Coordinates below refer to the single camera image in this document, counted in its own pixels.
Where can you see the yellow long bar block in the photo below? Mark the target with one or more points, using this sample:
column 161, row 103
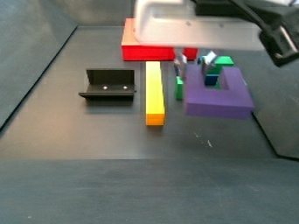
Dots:
column 153, row 94

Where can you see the purple U-shaped block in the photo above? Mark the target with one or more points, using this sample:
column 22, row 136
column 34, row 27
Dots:
column 228, row 102

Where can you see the red puzzle board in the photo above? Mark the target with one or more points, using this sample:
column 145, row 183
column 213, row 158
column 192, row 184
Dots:
column 136, row 52

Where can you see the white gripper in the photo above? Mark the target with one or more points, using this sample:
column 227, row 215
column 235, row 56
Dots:
column 167, row 23

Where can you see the blue U-shaped block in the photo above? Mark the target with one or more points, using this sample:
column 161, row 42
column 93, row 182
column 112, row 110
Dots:
column 211, row 78

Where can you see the green zigzag block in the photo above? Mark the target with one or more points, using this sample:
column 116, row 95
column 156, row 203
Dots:
column 223, row 61

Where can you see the black angled fixture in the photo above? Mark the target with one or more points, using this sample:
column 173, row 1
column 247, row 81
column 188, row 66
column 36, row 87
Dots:
column 111, row 84

